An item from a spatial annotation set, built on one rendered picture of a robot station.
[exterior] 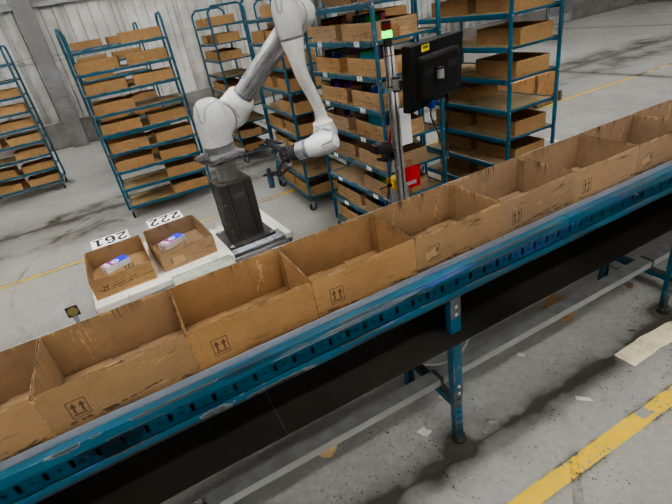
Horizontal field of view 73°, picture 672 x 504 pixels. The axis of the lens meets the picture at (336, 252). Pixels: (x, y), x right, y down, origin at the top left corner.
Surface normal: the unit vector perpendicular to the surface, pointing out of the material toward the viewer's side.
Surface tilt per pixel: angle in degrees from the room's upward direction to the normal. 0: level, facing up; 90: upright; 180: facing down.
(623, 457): 0
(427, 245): 90
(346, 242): 89
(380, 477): 0
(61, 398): 90
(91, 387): 90
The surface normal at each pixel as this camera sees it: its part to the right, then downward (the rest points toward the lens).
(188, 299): 0.47, 0.36
